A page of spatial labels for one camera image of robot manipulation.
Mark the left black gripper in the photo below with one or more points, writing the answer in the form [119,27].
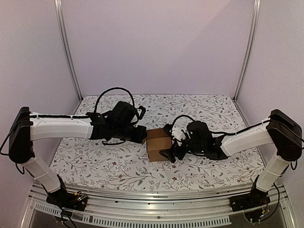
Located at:
[142,132]

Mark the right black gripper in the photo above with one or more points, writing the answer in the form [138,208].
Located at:
[178,149]

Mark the brown cardboard box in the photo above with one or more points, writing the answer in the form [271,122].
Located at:
[156,141]

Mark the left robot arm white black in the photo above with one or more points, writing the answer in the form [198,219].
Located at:
[119,123]

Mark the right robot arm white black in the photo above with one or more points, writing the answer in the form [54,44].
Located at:
[278,129]

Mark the floral patterned table mat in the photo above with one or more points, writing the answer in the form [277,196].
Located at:
[132,166]

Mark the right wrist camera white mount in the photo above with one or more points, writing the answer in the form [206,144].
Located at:
[175,133]

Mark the front aluminium rail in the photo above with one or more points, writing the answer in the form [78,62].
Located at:
[162,209]

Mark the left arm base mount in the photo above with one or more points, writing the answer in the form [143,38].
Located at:
[69,199]

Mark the left aluminium frame post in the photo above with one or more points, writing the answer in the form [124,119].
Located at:
[66,48]

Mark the aluminium frame post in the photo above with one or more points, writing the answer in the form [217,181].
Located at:
[66,48]
[248,51]

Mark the right aluminium frame post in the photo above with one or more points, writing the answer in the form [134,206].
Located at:
[248,51]

